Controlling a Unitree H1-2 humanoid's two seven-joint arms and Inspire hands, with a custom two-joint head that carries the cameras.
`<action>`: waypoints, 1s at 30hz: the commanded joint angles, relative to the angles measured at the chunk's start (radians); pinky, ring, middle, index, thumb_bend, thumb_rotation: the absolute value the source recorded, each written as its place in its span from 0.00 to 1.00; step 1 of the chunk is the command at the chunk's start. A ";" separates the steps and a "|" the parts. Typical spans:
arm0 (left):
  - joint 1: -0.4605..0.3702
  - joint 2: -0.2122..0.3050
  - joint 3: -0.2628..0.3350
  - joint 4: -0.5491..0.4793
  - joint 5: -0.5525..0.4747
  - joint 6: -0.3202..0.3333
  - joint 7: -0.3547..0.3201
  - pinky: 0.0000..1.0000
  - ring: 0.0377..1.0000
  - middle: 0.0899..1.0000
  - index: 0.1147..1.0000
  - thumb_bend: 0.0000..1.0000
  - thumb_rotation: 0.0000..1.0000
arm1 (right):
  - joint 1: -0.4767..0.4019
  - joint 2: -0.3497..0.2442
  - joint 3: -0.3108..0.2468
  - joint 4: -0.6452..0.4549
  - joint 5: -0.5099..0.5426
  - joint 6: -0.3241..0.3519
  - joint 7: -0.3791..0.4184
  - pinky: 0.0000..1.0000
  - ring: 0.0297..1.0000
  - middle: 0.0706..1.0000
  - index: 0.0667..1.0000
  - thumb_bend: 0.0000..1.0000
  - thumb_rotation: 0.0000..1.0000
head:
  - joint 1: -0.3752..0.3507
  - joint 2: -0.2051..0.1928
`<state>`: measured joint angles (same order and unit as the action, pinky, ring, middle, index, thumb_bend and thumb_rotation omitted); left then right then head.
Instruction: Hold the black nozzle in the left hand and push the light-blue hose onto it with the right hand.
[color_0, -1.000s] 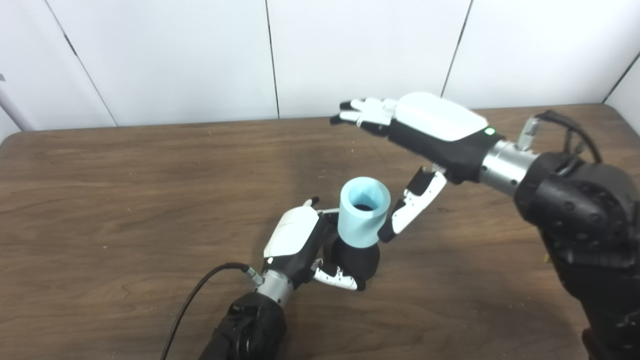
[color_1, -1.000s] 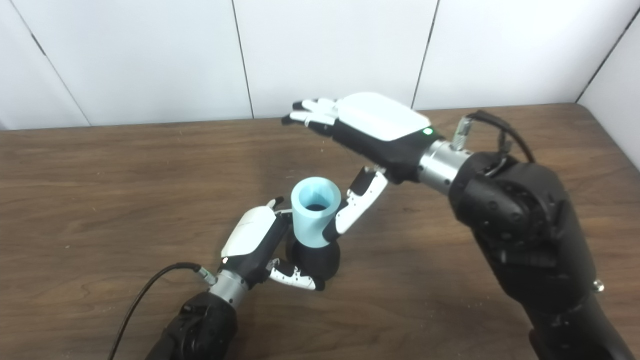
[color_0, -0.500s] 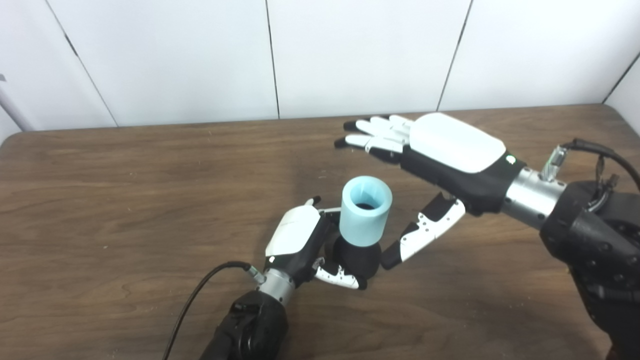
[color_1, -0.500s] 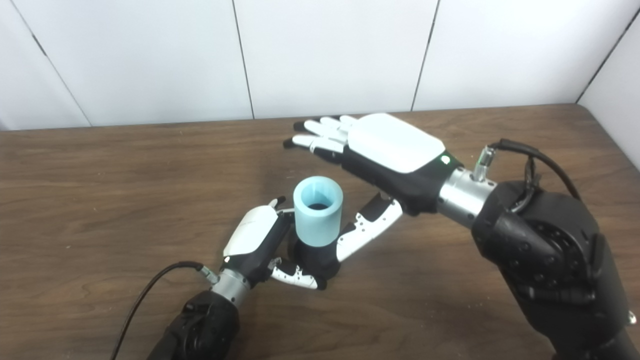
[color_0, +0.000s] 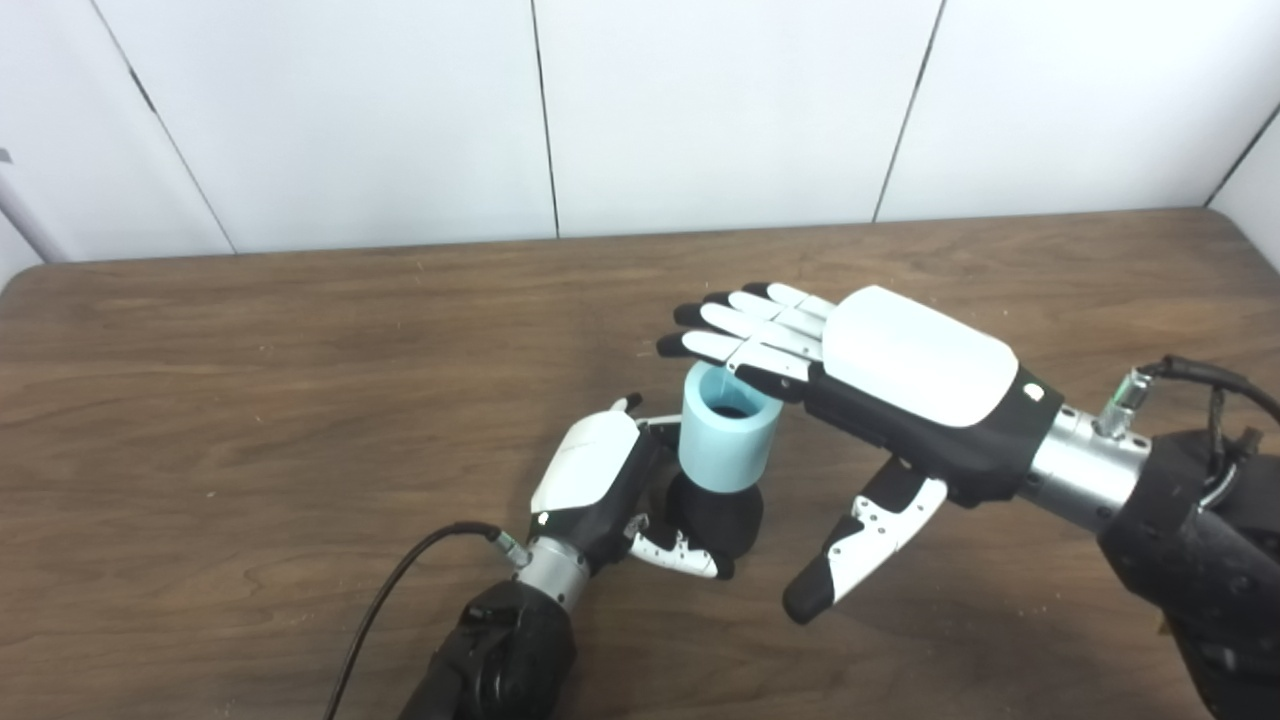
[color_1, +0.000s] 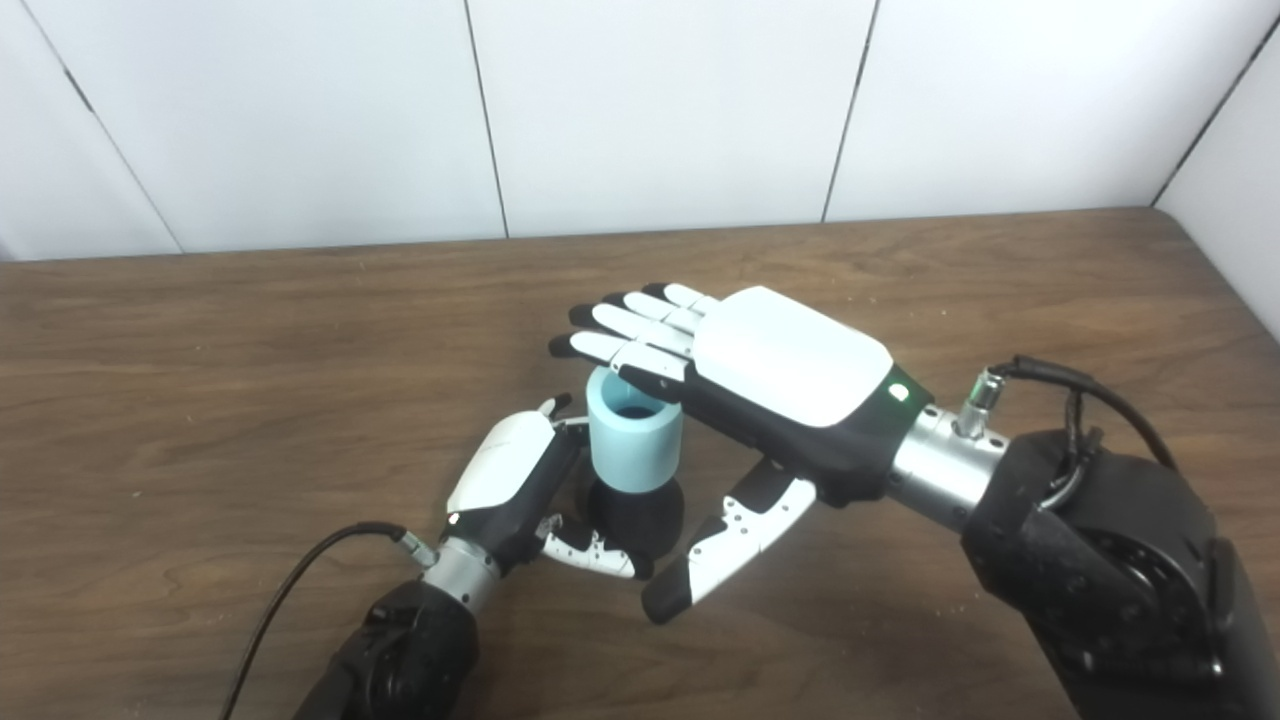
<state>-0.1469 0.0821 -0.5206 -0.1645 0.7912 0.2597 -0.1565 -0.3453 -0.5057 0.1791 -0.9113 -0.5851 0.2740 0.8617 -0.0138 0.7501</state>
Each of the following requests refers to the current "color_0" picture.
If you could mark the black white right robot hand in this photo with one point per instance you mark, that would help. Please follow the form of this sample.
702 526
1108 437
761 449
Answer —
920 360

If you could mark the black flared nozzle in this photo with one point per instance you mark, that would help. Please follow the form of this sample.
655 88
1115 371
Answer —
725 520

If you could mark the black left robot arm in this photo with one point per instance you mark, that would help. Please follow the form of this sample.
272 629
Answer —
500 650

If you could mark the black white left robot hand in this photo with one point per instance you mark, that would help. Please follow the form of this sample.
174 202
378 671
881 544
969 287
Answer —
585 470

